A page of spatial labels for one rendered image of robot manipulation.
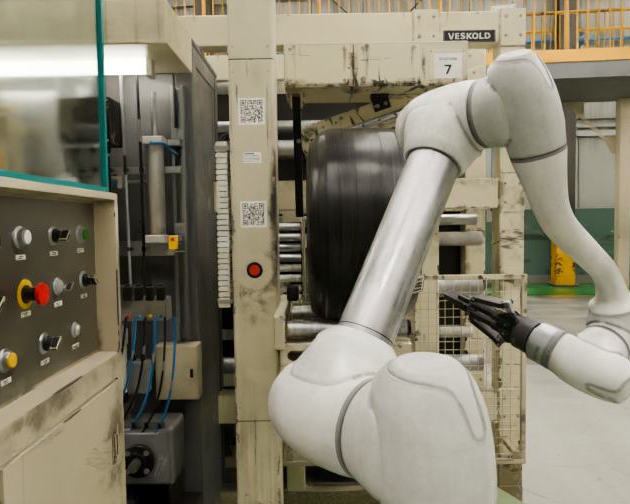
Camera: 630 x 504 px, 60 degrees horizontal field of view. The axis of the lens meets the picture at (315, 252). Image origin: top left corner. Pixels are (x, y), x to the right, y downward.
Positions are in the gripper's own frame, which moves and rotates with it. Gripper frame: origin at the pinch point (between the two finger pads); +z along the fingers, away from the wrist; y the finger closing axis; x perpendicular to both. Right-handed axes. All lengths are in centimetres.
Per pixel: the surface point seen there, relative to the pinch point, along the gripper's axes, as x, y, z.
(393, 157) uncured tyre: 4.0, -28.5, 27.2
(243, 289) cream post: -30, 9, 52
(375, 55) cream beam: 39, -43, 67
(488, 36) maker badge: 97, -43, 63
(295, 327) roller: -25.6, 14.5, 33.2
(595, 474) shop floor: 109, 143, -17
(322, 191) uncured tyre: -14.7, -22.5, 33.8
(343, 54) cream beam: 31, -44, 74
